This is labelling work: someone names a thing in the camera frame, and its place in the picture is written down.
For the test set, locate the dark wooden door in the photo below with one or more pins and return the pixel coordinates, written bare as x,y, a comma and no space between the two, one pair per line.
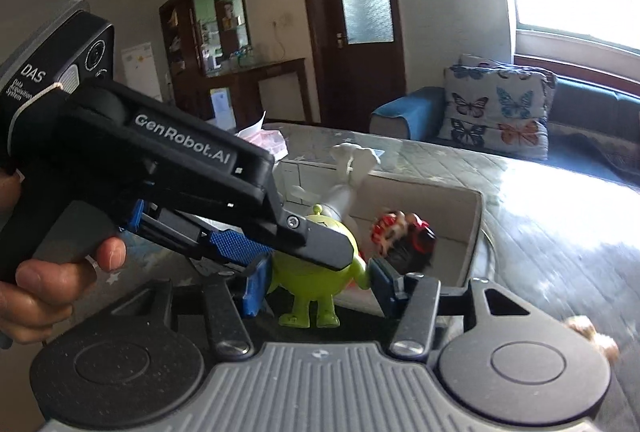
358,58

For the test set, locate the blue sofa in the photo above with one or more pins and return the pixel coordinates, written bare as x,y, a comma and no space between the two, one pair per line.
576,126

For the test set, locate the person's left hand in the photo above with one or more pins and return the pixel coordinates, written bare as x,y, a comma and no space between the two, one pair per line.
36,294

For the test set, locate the butterfly print pillow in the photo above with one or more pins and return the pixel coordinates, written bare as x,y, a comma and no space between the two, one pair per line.
498,108

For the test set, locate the black camera box left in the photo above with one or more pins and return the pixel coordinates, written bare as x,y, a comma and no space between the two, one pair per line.
73,46

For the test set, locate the orange peanut toy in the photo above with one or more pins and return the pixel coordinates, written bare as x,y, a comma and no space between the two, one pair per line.
606,345

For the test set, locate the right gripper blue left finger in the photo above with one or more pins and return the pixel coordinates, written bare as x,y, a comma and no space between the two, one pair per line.
258,279

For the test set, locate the green alien toy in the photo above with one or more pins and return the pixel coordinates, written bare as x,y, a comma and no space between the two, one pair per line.
308,282

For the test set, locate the wooden display cabinet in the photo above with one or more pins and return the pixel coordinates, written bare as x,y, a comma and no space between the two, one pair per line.
208,47

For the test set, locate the white storage box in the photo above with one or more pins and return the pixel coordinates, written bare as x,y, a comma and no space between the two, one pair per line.
453,213

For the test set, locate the monkey king figurine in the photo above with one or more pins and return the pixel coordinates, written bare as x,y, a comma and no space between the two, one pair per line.
407,242

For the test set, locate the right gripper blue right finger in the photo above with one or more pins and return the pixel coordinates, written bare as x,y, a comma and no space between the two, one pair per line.
392,290

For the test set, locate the grey knitted plush rabbit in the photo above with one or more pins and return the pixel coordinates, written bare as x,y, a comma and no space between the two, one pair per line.
353,165

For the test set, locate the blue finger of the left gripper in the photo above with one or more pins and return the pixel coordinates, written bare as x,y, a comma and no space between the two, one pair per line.
315,236
192,236

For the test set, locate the tissue pack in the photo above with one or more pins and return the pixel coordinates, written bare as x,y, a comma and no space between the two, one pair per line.
270,140

